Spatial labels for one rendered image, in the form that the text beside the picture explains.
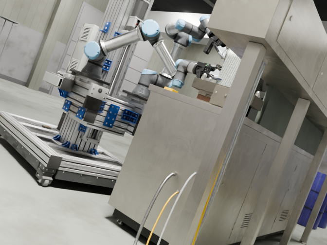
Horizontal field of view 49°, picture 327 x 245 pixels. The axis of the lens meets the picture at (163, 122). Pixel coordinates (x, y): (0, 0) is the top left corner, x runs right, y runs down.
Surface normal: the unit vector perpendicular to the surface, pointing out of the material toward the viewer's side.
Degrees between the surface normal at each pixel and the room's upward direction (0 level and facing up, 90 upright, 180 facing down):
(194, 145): 90
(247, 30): 90
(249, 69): 90
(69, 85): 90
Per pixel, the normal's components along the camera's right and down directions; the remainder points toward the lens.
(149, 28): 0.06, -0.04
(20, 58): 0.62, 0.26
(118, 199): -0.53, -0.18
